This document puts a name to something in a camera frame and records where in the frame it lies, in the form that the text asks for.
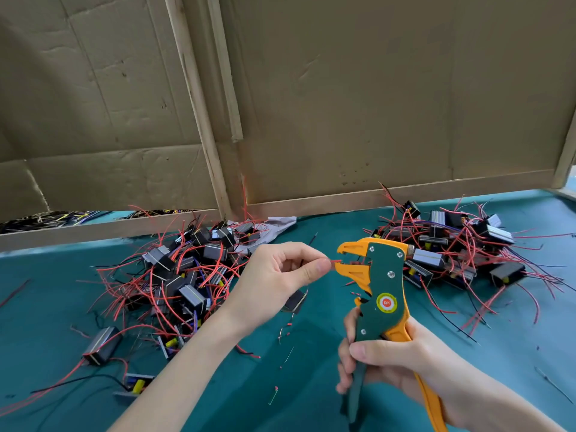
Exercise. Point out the person's right hand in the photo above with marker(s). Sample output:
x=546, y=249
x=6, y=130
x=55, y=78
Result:
x=423, y=364

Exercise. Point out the person's left hand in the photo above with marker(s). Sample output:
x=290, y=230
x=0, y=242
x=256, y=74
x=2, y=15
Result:
x=265, y=283

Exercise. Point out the person's right forearm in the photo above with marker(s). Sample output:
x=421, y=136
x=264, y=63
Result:
x=513, y=411

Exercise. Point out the person's left forearm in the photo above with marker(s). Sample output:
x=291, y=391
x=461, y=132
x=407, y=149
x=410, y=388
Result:
x=180, y=387

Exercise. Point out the crumpled grey plastic bag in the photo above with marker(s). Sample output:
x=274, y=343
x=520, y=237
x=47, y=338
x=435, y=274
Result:
x=270, y=227

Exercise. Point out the thin wooden strip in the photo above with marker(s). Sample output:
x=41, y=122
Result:
x=225, y=67

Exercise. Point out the flat grey board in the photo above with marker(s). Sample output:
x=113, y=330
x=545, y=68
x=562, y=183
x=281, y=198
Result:
x=569, y=189

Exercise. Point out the smooth brown cardboard panel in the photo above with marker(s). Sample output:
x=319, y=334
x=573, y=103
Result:
x=405, y=85

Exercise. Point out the creased brown cardboard panel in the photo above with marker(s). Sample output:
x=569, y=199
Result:
x=81, y=85

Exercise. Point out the long wooden bottom rail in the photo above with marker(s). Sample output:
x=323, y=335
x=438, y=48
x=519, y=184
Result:
x=405, y=193

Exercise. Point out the short wooden bottom rail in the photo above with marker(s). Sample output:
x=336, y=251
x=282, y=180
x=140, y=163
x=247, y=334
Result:
x=90, y=231

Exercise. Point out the wide wooden post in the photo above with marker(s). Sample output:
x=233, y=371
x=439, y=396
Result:
x=198, y=103

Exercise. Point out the wooden corner post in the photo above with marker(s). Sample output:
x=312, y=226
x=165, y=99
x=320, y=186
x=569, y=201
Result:
x=565, y=153

